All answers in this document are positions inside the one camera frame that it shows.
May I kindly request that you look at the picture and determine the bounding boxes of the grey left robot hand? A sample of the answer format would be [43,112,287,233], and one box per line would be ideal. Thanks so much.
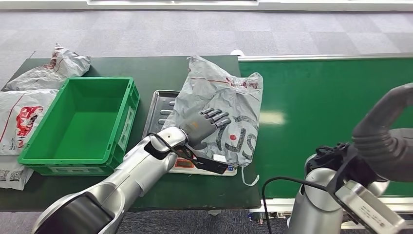
[180,108,232,150]

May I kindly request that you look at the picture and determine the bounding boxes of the grey plastic mailer package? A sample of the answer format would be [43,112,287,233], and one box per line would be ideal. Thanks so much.
[161,55,264,187]

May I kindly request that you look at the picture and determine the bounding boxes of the white mailer with red print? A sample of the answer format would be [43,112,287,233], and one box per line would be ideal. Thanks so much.
[0,88,61,156]

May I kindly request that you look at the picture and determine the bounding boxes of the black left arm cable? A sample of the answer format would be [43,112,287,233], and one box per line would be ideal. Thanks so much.
[147,132,202,165]

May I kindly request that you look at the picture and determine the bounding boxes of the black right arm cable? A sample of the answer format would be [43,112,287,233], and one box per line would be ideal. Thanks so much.
[262,175,328,234]

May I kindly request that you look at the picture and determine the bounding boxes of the crumpled grey mailer package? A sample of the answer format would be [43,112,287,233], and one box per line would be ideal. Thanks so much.
[4,42,92,92]

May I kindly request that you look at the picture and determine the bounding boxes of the dark green table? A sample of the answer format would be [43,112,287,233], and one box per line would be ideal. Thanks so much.
[0,55,262,213]

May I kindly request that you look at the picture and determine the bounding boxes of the green plastic crate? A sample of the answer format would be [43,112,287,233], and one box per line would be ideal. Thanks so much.
[18,76,141,176]

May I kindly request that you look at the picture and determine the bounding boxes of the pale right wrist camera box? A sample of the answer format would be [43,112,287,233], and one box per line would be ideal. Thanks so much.
[335,180,409,234]

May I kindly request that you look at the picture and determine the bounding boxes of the green conveyor belt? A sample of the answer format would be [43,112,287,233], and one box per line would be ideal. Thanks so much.
[238,53,413,215]

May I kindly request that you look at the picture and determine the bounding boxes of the white mailer with QR codes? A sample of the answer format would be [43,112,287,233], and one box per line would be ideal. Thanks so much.
[0,155,35,191]

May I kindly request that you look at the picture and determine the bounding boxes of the weighing scale with metal tray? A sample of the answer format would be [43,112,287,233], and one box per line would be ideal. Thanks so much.
[142,90,238,177]

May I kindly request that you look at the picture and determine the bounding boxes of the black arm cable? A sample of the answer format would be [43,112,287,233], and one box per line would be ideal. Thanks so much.
[147,132,202,165]
[262,175,328,234]

